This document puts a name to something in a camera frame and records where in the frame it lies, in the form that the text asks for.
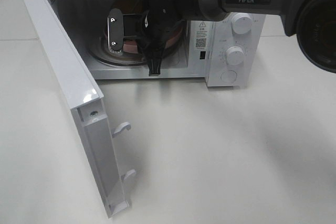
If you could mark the white dial knob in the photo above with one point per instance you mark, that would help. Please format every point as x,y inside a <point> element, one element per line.
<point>234,55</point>
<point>241,23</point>

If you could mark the glass microwave turntable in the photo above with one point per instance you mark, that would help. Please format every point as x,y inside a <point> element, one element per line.
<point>98,48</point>

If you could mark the white microwave door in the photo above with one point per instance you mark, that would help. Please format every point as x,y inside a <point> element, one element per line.
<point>84,100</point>

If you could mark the lower white dial knob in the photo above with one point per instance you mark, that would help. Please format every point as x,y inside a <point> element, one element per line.
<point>234,55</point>

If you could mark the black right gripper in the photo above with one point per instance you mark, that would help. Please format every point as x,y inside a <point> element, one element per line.
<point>159,22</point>

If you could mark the pink plate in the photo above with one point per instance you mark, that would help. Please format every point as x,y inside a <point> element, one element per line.
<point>129,7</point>

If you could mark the upper white dial knob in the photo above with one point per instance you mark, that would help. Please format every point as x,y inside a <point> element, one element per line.
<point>241,23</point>

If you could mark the round door release button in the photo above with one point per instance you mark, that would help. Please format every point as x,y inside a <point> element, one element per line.
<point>229,76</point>

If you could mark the white microwave oven body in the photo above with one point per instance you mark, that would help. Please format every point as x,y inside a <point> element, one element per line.
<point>203,55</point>

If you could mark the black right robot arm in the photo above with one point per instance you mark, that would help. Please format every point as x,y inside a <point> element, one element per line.
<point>312,21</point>

